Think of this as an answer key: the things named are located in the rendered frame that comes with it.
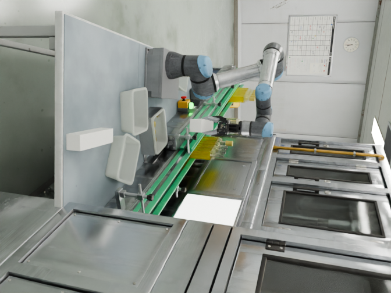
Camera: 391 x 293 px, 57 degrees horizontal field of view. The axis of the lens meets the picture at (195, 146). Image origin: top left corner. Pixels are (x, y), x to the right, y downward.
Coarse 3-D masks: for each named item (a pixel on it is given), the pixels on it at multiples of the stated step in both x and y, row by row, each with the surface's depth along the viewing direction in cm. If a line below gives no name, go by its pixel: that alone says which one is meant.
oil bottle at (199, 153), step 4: (196, 148) 224; (200, 148) 224; (204, 148) 224; (208, 148) 223; (192, 152) 222; (196, 152) 222; (200, 152) 221; (204, 152) 220; (208, 152) 219; (212, 152) 219; (192, 156) 224; (196, 156) 223; (200, 156) 222; (204, 156) 221; (208, 156) 220; (212, 156) 220
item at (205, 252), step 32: (192, 224) 124; (224, 224) 123; (192, 256) 109; (224, 256) 109; (256, 256) 111; (288, 256) 110; (320, 256) 109; (352, 256) 109; (384, 256) 106; (160, 288) 99; (192, 288) 98; (224, 288) 98; (256, 288) 99; (288, 288) 99; (320, 288) 99; (352, 288) 98; (384, 288) 98
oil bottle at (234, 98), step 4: (232, 96) 317; (236, 96) 316; (240, 96) 316; (244, 96) 315; (232, 100) 318; (236, 100) 317; (240, 100) 316; (244, 100) 315; (248, 100) 315; (252, 100) 314
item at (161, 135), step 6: (156, 114) 193; (162, 114) 204; (156, 120) 207; (162, 120) 206; (156, 126) 208; (162, 126) 207; (156, 132) 210; (162, 132) 209; (162, 138) 211; (156, 144) 196; (162, 144) 208; (156, 150) 196
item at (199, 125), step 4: (192, 120) 178; (196, 120) 178; (200, 120) 177; (204, 120) 182; (208, 120) 190; (192, 124) 179; (196, 124) 178; (200, 124) 177; (204, 124) 183; (208, 124) 190; (212, 124) 198; (192, 128) 179; (196, 128) 178; (200, 128) 178; (204, 128) 183; (208, 128) 191; (212, 128) 199; (196, 132) 178; (200, 132) 178
